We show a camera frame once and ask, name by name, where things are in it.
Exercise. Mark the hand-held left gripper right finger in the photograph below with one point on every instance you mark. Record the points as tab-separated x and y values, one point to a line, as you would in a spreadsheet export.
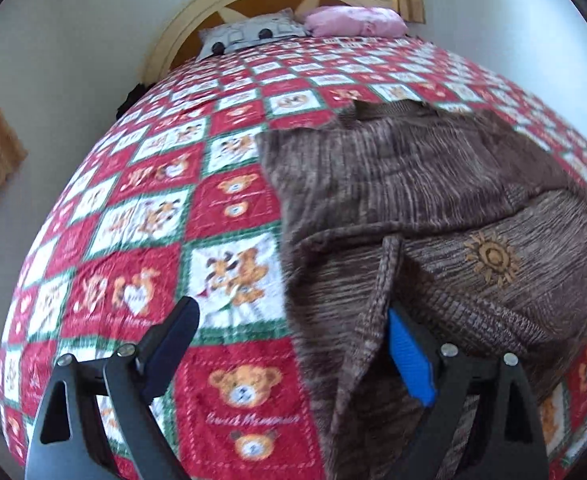
413	360

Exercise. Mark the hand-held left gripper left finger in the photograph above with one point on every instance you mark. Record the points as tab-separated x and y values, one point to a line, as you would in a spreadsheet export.
171	350

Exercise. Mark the brown knitted sweater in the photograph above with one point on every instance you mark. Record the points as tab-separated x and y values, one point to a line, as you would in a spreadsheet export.
398	185

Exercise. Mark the red patchwork bear quilt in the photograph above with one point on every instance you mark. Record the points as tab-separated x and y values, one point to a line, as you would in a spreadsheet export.
148	210

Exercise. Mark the black bag beside bed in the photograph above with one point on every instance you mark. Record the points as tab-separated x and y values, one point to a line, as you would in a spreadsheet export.
131	100

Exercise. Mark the grey patterned pillow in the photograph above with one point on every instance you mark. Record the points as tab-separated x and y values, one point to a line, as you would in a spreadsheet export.
243	35

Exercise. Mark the cream wooden headboard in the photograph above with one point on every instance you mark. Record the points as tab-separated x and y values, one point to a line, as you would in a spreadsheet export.
188	25

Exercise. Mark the pink pillow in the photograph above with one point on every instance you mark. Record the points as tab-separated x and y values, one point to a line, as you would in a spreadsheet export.
353	21

